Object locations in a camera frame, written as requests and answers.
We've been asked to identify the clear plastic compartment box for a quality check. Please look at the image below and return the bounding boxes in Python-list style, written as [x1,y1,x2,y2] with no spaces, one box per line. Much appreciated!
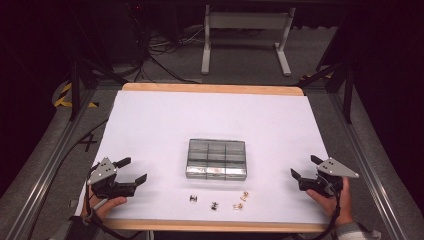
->
[185,138,248,182]

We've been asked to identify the long black floor cable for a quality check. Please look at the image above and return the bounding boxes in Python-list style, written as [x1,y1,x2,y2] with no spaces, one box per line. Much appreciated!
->
[26,118,110,240]

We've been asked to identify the person's right hand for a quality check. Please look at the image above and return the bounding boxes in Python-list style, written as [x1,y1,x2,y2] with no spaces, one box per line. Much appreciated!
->
[305,176,354,228]

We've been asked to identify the aluminium floor rail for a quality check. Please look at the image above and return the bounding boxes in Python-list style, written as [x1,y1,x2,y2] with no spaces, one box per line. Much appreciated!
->
[328,89,410,240]
[4,88,98,240]

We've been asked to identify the bundle of floor cables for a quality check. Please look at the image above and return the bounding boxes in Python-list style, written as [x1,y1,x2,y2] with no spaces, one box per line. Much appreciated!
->
[131,24,209,85]

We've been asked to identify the white metal stand frame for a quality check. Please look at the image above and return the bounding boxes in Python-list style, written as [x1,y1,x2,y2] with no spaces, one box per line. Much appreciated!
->
[200,4,297,77]

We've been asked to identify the person's left hand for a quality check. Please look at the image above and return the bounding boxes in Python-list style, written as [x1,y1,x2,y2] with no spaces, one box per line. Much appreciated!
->
[81,194,128,221]

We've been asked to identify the black tripod stand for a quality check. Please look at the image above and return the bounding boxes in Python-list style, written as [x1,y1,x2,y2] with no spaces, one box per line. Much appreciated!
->
[68,6,129,122]

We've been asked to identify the wooden table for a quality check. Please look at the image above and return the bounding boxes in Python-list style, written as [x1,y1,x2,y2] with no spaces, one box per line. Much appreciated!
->
[74,82,346,234]

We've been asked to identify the yellow black hazard tape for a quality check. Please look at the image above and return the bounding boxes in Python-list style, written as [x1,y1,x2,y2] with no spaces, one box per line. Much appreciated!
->
[54,82,100,109]

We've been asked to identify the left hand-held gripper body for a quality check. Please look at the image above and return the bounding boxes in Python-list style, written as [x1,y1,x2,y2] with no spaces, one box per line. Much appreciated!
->
[86,157,138,200]

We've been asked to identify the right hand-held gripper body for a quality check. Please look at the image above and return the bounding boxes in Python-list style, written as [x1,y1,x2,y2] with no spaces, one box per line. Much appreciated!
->
[298,157,360,198]

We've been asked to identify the white paper sheet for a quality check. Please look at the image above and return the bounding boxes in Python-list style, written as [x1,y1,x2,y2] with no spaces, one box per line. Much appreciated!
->
[74,89,346,225]

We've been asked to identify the right hand-held gripper cable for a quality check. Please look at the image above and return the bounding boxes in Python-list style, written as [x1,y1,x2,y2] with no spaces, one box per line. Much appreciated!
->
[293,184,344,240]

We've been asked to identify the black metal stand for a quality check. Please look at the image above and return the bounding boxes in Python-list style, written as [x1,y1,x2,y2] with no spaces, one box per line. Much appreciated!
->
[298,61,355,125]

